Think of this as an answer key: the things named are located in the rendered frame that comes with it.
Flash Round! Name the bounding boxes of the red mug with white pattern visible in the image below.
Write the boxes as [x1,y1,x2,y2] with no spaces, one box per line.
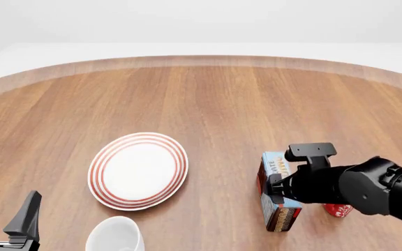
[322,203,354,218]

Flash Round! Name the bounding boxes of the white plate with red rings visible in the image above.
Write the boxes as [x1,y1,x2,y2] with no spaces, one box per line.
[87,132,189,211]

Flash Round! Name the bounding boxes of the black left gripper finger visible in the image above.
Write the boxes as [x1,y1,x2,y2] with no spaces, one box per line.
[3,190,43,241]

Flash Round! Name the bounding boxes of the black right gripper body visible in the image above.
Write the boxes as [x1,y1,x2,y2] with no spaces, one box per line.
[267,174,297,205]

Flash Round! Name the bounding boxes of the chocolate pudding box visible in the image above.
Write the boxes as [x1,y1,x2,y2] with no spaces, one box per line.
[256,151,304,233]

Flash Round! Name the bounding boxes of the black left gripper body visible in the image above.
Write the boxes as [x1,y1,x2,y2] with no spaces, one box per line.
[0,235,41,251]

